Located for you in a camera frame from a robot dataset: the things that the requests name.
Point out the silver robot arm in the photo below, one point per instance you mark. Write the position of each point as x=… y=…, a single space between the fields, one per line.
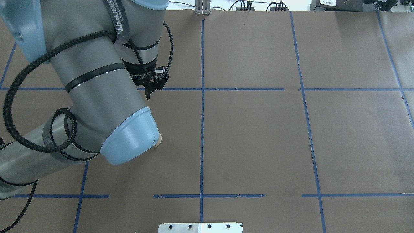
x=97 y=97

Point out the brown cardboard tube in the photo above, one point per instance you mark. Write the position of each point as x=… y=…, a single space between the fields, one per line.
x=157 y=140

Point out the black power strip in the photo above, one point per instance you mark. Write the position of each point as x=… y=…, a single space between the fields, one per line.
x=243 y=7

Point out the black equipment box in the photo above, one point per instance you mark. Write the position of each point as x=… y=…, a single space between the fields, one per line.
x=355 y=4

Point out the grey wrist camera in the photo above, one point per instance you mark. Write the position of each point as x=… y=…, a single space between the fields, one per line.
x=160 y=70

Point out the aluminium frame post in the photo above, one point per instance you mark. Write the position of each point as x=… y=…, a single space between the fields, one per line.
x=202 y=8

